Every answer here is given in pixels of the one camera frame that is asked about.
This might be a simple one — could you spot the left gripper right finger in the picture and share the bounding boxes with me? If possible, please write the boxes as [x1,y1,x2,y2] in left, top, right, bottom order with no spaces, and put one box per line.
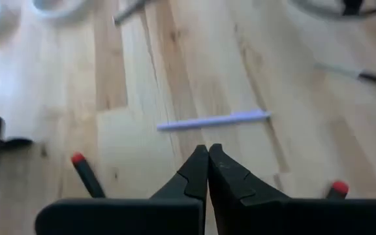
[209,144,376,235]

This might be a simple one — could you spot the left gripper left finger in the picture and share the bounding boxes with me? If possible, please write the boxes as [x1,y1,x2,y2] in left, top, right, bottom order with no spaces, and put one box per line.
[35,145,210,235]

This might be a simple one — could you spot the lilac pen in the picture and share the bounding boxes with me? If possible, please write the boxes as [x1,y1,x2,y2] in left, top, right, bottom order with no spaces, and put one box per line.
[156,109,272,133]

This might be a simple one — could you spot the slim silver tool bar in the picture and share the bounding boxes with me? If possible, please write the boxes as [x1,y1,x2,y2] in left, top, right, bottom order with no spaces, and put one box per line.
[112,0,151,27]

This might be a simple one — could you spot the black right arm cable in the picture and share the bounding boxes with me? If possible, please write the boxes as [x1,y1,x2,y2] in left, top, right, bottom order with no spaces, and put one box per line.
[287,0,376,21]

